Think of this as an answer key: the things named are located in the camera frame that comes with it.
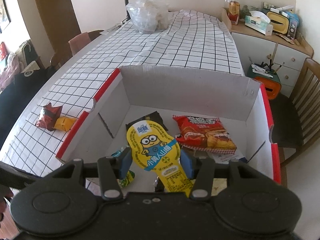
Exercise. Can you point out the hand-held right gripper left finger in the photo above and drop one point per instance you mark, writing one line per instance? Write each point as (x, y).
(126, 163)

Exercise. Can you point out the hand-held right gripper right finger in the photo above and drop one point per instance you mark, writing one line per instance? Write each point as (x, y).
(187, 165)

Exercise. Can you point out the yellow cartoon snack packet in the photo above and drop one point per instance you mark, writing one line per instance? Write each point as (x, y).
(152, 145)

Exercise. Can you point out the red cardboard box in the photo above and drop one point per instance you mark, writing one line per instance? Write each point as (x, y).
(190, 92)

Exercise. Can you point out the green snack packet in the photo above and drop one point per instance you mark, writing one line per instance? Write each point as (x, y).
(127, 180)

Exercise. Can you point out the red chips packet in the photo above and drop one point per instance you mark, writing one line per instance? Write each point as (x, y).
(205, 132)

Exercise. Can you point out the white and blue snack packet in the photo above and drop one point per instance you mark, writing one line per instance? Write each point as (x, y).
(228, 157)

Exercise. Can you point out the black snack packet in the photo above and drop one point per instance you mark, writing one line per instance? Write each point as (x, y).
(152, 117)

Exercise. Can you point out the dark red snack packet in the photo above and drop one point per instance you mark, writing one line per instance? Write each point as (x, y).
(48, 116)

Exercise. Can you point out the orange snack packet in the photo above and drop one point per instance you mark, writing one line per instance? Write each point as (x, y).
(64, 123)

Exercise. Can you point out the black cloth with emblem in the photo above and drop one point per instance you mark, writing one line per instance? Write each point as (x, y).
(27, 80)

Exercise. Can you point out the wooden slat-back chair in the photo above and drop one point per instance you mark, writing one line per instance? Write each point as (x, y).
(287, 120)

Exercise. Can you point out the orange and green bin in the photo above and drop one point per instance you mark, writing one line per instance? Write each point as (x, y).
(271, 87)

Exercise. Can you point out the white checked tablecloth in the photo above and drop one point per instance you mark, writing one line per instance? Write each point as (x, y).
(150, 47)

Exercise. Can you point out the wooden chair with pink cloth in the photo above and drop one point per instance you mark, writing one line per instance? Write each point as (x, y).
(82, 42)

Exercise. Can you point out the papers on table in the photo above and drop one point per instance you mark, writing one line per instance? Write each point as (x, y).
(110, 30)

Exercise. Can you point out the white drawer cabinet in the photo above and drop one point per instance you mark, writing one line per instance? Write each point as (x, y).
(287, 55)

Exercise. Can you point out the clear plastic bag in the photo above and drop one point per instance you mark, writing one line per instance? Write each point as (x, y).
(148, 12)

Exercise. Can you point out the green tissue box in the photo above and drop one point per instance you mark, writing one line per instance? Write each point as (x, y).
(258, 23)

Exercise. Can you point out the glass jar with red label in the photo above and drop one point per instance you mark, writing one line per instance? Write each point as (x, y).
(235, 11)

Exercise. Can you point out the yellow tissue holder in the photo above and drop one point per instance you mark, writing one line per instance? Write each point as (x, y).
(278, 22)

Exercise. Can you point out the brown wooden door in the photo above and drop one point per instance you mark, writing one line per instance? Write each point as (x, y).
(57, 7)

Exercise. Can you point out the blue and white carton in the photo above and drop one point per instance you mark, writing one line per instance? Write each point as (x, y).
(293, 25)

